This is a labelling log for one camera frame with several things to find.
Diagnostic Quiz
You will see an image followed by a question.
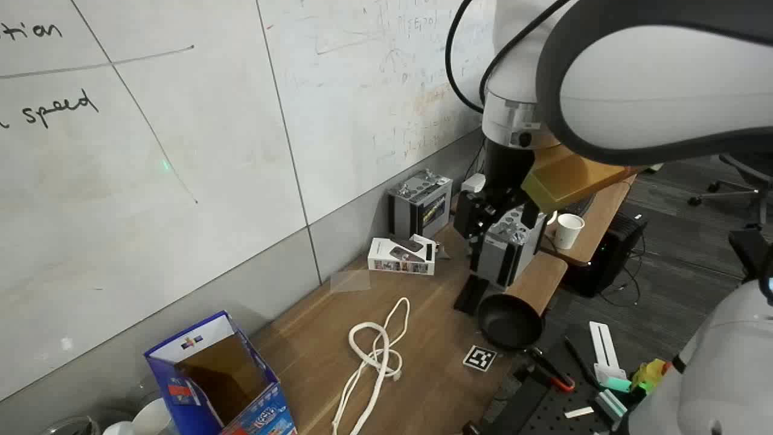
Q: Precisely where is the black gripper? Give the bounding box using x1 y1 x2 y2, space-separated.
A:
454 143 542 237

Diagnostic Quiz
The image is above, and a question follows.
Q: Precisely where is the white rope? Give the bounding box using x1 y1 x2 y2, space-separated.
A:
346 319 406 381
331 294 413 435

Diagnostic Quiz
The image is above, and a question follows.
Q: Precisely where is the small white product box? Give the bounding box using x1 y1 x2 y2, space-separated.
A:
365 231 441 278

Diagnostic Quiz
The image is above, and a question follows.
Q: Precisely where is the blue printed cardboard box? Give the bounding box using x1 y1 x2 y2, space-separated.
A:
141 310 300 435

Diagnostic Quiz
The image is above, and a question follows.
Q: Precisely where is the large grey battery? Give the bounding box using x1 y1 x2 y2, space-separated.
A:
469 203 550 289

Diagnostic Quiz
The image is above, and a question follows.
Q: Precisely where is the white power adapter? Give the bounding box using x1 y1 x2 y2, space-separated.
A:
460 171 491 197

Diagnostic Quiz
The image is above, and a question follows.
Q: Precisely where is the white paper cup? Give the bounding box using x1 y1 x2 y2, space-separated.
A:
550 210 587 252

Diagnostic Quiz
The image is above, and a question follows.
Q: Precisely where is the wooden side desk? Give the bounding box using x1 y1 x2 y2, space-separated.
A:
448 171 638 319

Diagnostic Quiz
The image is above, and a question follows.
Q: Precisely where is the small grey labelled battery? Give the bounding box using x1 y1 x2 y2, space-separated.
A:
385 166 454 238

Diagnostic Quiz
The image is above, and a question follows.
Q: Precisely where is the black flat block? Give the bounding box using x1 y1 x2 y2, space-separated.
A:
452 273 491 316

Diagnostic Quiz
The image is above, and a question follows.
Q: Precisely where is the black computer tower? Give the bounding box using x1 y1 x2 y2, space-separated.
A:
565 213 650 300

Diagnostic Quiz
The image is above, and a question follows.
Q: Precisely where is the black white fiducial tag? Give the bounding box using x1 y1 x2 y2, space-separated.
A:
460 342 500 374

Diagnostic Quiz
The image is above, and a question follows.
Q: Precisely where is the teal block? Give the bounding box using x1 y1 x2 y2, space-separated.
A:
592 374 638 423

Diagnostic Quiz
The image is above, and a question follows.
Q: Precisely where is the yellow green item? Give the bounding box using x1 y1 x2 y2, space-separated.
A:
631 358 672 393

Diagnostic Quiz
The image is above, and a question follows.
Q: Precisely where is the office chair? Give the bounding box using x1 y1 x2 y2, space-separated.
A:
686 152 773 213

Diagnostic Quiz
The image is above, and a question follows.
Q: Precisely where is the white round container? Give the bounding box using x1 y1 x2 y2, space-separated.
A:
98 397 176 435

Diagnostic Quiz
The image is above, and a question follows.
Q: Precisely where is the white plastic bracket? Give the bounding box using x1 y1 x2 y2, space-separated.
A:
587 319 628 386

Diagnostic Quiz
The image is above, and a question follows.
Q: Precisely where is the black clamp orange handle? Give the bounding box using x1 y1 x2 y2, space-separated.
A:
518 346 580 397

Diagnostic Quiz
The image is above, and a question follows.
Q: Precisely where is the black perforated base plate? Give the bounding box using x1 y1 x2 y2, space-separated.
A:
465 323 646 435

